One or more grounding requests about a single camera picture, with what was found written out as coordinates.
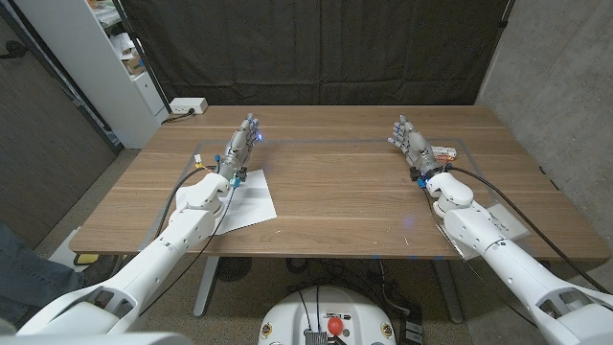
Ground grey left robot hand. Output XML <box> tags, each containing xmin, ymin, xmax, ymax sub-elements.
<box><xmin>217</xmin><ymin>112</ymin><xmax>262</xmax><ymax>186</ymax></box>

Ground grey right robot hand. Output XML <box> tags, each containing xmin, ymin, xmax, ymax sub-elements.
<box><xmin>386</xmin><ymin>114</ymin><xmax>444</xmax><ymax>180</ymax></box>

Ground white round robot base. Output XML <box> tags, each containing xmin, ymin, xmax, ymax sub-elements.
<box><xmin>258</xmin><ymin>286</ymin><xmax>397</xmax><ymax>345</ymax></box>

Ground small red white packet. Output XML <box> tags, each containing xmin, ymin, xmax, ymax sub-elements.
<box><xmin>430</xmin><ymin>146</ymin><xmax>458</xmax><ymax>162</ymax></box>

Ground white power strip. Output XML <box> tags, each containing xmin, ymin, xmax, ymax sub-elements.
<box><xmin>169</xmin><ymin>97</ymin><xmax>209</xmax><ymax>115</ymax></box>

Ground black round floor grille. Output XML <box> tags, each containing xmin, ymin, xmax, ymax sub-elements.
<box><xmin>215</xmin><ymin>257</ymin><xmax>253</xmax><ymax>283</ymax></box>

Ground printed white paper sheet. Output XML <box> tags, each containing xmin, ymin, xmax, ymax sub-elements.
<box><xmin>462</xmin><ymin>203</ymin><xmax>532</xmax><ymax>260</ymax></box>

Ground black curtain backdrop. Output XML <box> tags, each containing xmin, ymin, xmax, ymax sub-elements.
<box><xmin>119</xmin><ymin>0</ymin><xmax>511</xmax><ymax>106</ymax></box>

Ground black stand pole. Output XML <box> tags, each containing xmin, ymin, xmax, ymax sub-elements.
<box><xmin>110</xmin><ymin>0</ymin><xmax>172</xmax><ymax>114</ymax></box>

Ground small cardboard box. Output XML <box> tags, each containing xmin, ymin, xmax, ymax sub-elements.
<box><xmin>122</xmin><ymin>53</ymin><xmax>147</xmax><ymax>76</ymax></box>

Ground grey metal table leg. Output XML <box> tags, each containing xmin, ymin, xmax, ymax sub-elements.
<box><xmin>433</xmin><ymin>260</ymin><xmax>465</xmax><ymax>325</ymax></box>
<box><xmin>193</xmin><ymin>256</ymin><xmax>220</xmax><ymax>318</ymax></box>

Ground black shoe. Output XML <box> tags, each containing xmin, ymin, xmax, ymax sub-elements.
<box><xmin>80</xmin><ymin>256</ymin><xmax>121</xmax><ymax>288</ymax></box>

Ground black floor power strip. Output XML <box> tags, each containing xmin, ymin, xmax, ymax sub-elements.
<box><xmin>398</xmin><ymin>306</ymin><xmax>425</xmax><ymax>345</ymax></box>

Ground white shelf cabinet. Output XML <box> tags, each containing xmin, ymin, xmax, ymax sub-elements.
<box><xmin>13</xmin><ymin>0</ymin><xmax>170</xmax><ymax>150</ymax></box>

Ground person leg in jeans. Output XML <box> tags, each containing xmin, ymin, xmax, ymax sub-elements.
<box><xmin>0</xmin><ymin>222</ymin><xmax>85</xmax><ymax>322</ymax></box>

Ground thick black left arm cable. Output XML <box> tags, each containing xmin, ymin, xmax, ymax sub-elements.
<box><xmin>153</xmin><ymin>165</ymin><xmax>219</xmax><ymax>241</ymax></box>

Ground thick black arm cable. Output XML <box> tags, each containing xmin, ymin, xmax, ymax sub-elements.
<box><xmin>153</xmin><ymin>165</ymin><xmax>219</xmax><ymax>241</ymax></box>
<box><xmin>444</xmin><ymin>165</ymin><xmax>612</xmax><ymax>294</ymax></box>

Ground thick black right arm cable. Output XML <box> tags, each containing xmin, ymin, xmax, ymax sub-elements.
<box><xmin>444</xmin><ymin>165</ymin><xmax>612</xmax><ymax>294</ymax></box>

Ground black door handle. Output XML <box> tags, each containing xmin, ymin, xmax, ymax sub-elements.
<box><xmin>0</xmin><ymin>40</ymin><xmax>30</xmax><ymax>59</ymax></box>

